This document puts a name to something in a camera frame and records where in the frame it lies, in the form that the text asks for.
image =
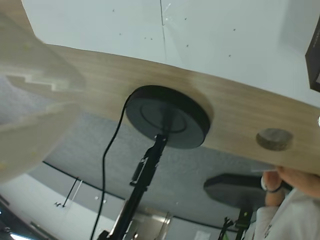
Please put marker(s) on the dark cardboard box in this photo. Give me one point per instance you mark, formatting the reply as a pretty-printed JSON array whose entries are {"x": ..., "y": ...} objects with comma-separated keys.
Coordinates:
[{"x": 313, "y": 65}]

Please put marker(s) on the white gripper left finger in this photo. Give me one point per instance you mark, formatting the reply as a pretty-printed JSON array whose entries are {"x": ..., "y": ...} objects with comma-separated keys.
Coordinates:
[{"x": 27, "y": 145}]

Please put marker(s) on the person's hand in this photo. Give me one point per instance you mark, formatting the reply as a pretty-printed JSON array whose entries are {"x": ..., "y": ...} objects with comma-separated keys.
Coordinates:
[{"x": 272, "y": 178}]

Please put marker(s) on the white paper sheet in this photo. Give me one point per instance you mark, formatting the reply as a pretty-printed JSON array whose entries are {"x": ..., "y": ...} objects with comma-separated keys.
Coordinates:
[
  {"x": 95, "y": 25},
  {"x": 237, "y": 37}
]

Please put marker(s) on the person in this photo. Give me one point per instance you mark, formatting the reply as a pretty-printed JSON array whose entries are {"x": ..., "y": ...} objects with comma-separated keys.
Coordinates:
[{"x": 290, "y": 217}]

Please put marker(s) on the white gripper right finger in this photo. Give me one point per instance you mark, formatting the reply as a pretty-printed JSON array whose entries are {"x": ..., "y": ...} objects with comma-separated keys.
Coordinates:
[{"x": 37, "y": 65}]

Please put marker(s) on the black round-base stand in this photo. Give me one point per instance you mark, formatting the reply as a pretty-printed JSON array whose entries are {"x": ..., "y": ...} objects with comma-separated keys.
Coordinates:
[{"x": 170, "y": 117}]

